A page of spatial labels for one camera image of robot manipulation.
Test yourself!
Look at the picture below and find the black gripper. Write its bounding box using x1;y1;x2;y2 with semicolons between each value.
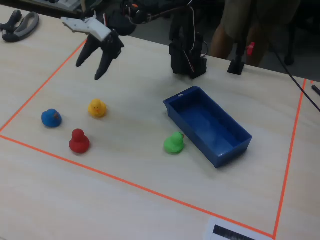
75;9;138;81

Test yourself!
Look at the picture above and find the red rubber duck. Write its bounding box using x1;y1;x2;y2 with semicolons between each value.
68;128;91;155

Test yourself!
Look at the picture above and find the yellow rubber duck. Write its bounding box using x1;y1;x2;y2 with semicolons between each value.
87;98;108;119

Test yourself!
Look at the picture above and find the blue rubber duck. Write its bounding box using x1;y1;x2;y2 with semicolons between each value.
41;108;63;129

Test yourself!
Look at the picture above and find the green rubber duck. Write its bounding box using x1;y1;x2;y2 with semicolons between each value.
163;131;186;155

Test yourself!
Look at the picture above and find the blue plastic box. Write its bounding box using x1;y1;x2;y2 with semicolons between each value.
162;85;253;169

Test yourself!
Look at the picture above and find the long orange tape strip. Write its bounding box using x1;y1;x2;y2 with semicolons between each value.
0;134;275;239

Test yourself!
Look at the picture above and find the person in khaki shorts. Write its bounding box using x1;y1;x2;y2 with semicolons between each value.
209;0;302;68

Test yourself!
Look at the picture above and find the red clamp knob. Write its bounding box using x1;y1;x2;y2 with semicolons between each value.
245;41;256;56

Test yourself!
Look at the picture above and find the white paper label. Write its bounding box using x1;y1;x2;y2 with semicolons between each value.
202;216;274;240

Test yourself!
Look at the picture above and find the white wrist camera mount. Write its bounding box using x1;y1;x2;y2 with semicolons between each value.
61;14;112;42

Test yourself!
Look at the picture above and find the grey black handle tool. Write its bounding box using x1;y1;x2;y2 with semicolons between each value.
0;10;40;43

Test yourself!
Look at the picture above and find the black cable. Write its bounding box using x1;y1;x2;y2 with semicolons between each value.
254;14;320;113

